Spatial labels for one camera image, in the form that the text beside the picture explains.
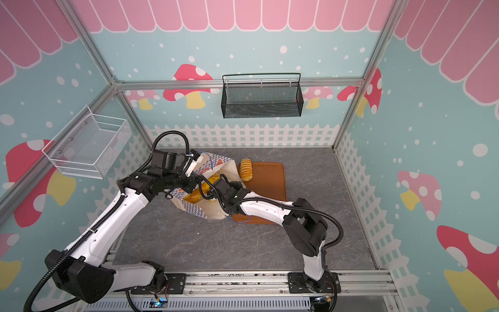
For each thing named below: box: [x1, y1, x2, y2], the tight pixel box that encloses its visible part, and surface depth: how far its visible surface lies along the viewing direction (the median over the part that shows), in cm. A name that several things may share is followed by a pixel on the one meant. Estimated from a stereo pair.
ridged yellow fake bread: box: [239, 157, 253, 182], surface depth 107 cm
